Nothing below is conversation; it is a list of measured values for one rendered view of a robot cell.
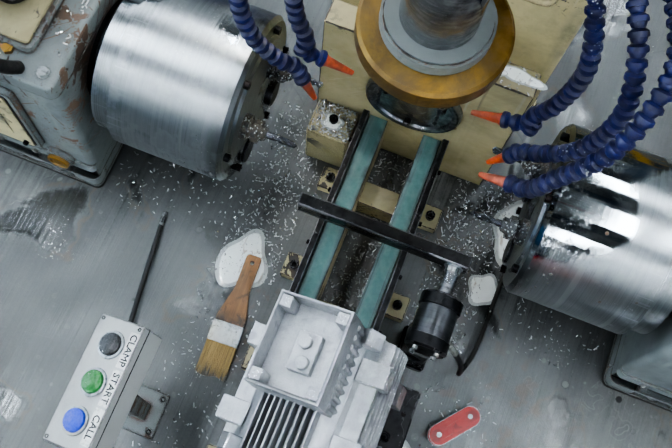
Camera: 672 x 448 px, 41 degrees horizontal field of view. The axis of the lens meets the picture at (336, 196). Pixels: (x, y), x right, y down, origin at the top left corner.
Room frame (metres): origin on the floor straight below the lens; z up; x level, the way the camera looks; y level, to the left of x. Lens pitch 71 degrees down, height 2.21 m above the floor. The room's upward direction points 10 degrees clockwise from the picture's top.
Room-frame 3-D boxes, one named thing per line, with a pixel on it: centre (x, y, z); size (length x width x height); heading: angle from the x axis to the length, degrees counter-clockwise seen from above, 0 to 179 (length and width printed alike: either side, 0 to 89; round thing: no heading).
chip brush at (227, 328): (0.27, 0.13, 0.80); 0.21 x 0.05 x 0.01; 171
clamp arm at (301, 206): (0.38, -0.07, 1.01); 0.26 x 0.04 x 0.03; 78
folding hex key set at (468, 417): (0.16, -0.24, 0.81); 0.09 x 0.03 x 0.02; 128
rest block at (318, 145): (0.58, 0.02, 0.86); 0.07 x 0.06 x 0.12; 78
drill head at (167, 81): (0.56, 0.28, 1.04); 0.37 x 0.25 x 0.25; 78
